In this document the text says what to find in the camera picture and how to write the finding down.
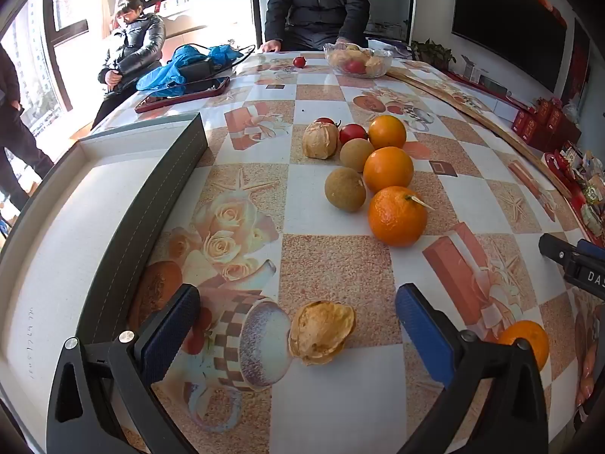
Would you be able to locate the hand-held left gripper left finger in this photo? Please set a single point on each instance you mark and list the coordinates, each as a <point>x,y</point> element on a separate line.
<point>170,335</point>

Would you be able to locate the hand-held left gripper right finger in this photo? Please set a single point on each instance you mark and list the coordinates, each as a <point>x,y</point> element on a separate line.
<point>423,335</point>

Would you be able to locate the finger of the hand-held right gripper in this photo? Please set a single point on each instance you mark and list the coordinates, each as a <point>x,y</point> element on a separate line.
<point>591,248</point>
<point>555,248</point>

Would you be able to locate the physalis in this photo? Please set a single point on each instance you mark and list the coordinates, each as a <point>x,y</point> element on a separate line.
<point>321,139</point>
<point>321,333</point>

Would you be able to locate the orange with dry stem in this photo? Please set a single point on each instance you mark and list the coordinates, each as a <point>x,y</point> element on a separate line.
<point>398,217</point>

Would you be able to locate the white shallow box grey rim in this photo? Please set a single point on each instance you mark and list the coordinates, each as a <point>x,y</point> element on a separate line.
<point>71,246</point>

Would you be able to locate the brown kiwi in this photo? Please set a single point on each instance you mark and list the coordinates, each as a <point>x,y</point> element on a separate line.
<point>357,154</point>
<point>345,189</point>

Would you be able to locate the red tray of snacks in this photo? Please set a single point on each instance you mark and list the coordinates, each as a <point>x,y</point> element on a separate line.
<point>591,184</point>

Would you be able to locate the printed checkered tablecloth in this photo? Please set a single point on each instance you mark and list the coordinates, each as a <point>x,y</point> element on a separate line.
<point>331,265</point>

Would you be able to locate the row of red gift boxes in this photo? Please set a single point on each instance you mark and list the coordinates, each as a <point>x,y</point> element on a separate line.
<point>543,120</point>

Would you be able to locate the small white carton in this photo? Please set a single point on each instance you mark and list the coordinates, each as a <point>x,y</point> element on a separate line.
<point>472,68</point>

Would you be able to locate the curved wooden strip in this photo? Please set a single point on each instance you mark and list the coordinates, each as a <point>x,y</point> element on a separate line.
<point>416,83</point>

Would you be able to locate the black television screen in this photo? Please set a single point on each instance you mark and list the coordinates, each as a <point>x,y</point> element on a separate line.
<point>510,23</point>

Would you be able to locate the green potted plant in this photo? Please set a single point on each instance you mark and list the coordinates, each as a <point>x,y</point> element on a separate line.
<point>432,52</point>

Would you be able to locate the phone in red case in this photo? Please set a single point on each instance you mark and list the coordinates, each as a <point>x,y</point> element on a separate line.
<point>189,91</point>

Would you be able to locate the glass fruit bowl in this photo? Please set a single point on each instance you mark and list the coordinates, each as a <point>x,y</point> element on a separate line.
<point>383,59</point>

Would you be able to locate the blue plastic bag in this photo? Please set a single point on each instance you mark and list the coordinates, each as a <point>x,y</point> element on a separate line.
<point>156,78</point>

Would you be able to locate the black power adapter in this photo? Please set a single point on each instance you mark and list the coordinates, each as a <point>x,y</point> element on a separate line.
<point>196,70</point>

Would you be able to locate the red apple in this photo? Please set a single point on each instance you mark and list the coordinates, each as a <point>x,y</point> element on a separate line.
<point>355,66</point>

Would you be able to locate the small red cherry tomato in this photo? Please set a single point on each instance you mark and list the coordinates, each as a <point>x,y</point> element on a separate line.
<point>298,62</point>

